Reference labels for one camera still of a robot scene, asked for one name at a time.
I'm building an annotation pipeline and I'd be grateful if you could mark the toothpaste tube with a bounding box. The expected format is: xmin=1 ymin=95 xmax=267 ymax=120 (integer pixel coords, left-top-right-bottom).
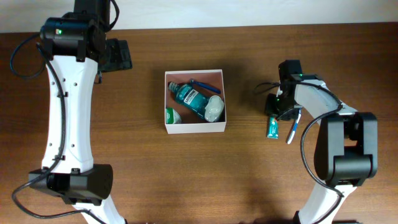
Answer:
xmin=267 ymin=116 xmax=279 ymax=139

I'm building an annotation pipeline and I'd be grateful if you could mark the blue white toothbrush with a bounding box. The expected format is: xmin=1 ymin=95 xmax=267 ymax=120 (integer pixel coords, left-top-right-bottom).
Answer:
xmin=286 ymin=109 xmax=302 ymax=144

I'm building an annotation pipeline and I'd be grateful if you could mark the blue disposable razor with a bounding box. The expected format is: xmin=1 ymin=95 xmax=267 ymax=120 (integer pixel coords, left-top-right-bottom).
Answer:
xmin=190 ymin=79 xmax=221 ymax=94

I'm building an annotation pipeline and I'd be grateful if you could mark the green soap bar box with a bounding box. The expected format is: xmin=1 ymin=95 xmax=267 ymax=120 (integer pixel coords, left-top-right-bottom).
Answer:
xmin=165 ymin=108 xmax=182 ymax=124

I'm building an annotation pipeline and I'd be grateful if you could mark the teal mouthwash bottle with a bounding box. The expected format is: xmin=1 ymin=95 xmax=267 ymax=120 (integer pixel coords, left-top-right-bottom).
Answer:
xmin=168 ymin=82 xmax=209 ymax=119

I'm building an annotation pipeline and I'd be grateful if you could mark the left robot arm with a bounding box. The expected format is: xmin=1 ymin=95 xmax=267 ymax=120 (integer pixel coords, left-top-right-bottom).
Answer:
xmin=27 ymin=1 xmax=124 ymax=223

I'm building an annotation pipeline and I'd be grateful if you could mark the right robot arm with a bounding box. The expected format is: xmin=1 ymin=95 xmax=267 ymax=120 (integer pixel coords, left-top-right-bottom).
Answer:
xmin=265 ymin=60 xmax=378 ymax=224

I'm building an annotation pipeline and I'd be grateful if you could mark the white cardboard box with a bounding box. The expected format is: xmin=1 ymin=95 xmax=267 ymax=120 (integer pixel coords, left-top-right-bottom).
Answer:
xmin=164 ymin=69 xmax=226 ymax=134

